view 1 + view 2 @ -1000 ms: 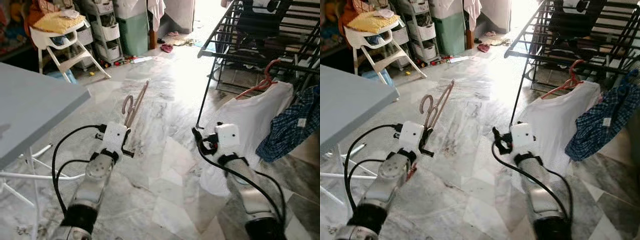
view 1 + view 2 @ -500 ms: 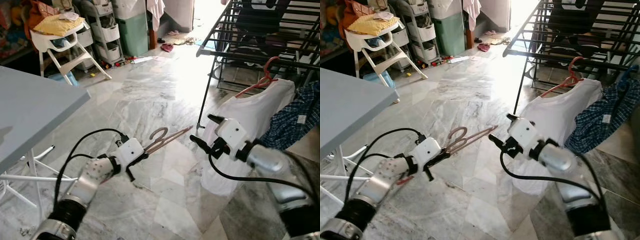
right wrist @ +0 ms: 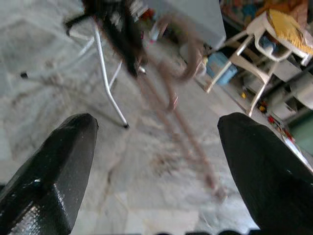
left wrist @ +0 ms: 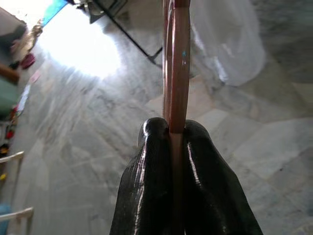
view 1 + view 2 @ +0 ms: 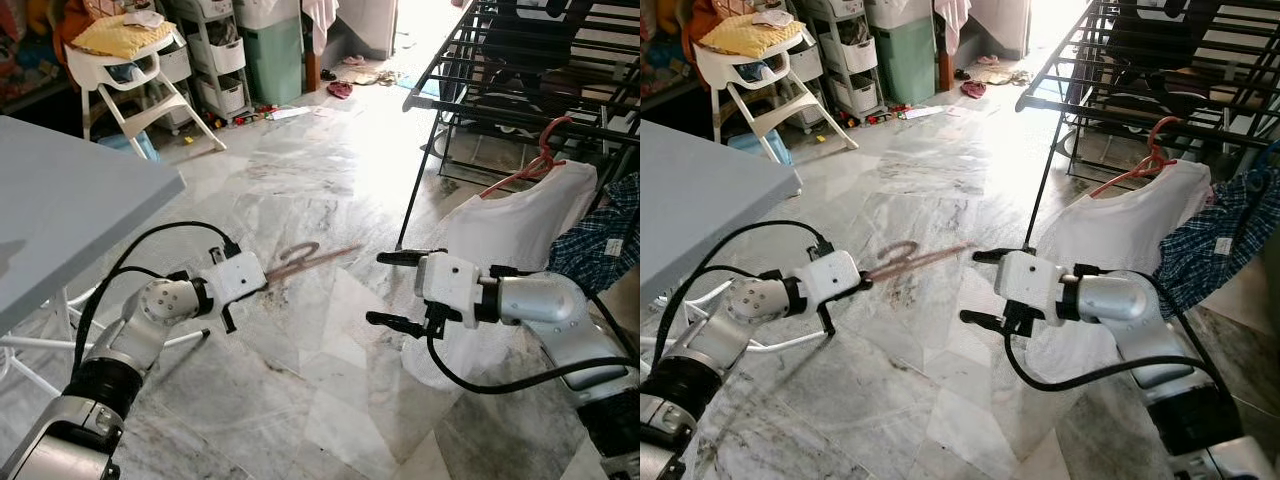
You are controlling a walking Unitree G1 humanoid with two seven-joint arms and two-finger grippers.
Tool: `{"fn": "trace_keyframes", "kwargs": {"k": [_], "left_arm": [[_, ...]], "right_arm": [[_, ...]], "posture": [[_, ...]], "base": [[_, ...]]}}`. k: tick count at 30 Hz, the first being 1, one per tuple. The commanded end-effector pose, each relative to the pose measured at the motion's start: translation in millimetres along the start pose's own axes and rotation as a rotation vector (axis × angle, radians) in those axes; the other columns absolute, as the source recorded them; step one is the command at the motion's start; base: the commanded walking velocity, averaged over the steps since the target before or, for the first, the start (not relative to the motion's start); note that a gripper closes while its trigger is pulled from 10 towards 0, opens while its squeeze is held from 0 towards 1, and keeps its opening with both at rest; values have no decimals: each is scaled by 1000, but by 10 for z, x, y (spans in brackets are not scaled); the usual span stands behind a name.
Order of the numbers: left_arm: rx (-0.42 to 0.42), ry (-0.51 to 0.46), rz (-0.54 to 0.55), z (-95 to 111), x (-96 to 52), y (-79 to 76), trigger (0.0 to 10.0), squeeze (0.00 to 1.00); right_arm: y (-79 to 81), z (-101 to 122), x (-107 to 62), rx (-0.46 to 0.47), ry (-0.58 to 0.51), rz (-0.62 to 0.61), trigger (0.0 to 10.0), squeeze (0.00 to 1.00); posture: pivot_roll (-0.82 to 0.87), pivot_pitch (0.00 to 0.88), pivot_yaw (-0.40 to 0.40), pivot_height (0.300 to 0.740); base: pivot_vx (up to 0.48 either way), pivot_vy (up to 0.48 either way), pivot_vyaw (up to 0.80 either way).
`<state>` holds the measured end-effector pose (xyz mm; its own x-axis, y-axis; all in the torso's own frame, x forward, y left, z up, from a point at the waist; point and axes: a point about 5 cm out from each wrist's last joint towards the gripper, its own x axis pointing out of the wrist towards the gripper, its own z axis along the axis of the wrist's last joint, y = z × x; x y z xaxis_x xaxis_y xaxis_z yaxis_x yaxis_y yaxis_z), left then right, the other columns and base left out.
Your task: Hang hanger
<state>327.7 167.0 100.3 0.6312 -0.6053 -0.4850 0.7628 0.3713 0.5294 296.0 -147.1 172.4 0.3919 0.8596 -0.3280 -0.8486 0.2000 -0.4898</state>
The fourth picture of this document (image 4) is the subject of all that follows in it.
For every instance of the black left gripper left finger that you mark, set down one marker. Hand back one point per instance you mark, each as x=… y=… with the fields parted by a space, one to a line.
x=144 y=195

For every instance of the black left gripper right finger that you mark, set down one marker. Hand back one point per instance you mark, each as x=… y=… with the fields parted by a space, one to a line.
x=215 y=195

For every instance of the pink clothes hanger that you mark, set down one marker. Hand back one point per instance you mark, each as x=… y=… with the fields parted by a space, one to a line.
x=179 y=73

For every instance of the white baby high chair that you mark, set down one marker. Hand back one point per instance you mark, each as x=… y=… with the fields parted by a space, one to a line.
x=17 y=212

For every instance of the blue plastic box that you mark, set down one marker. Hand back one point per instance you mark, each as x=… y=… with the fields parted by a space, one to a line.
x=3 y=213

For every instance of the white paper sheet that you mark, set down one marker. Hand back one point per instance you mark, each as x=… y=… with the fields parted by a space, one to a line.
x=24 y=98

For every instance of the black metal drying rack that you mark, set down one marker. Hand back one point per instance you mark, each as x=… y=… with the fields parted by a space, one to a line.
x=132 y=37

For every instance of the green bin white lid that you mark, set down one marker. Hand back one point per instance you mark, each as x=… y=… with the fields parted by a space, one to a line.
x=7 y=98

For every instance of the red cloth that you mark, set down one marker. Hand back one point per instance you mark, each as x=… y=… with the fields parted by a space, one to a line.
x=28 y=61

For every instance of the beige floor cloth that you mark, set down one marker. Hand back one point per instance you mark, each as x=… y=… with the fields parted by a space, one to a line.
x=34 y=34

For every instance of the blue floor mat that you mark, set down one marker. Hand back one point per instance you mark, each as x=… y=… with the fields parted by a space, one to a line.
x=57 y=11

